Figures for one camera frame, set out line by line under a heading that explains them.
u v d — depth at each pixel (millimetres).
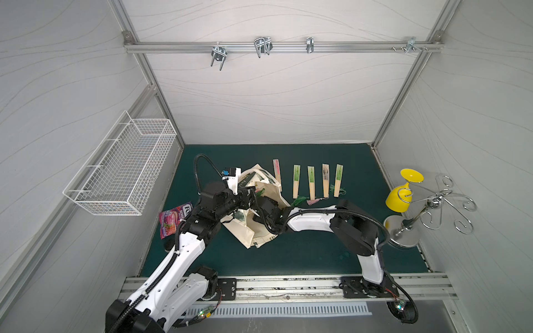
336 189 1011
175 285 453
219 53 795
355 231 497
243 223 697
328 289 758
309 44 782
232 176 656
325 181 1045
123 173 696
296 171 1078
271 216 691
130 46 765
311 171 1080
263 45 765
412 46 762
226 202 611
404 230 831
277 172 1076
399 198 674
